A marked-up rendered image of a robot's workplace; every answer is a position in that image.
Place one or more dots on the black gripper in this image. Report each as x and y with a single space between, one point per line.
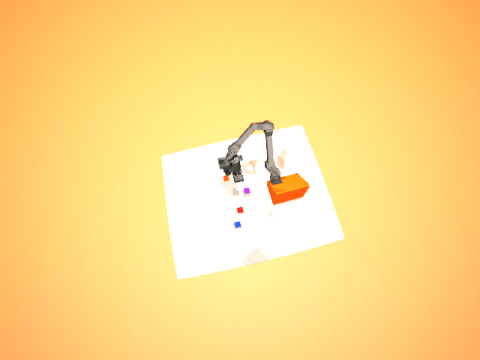
237 175

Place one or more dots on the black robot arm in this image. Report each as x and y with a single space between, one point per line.
233 159

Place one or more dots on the red button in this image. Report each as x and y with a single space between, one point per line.
240 211

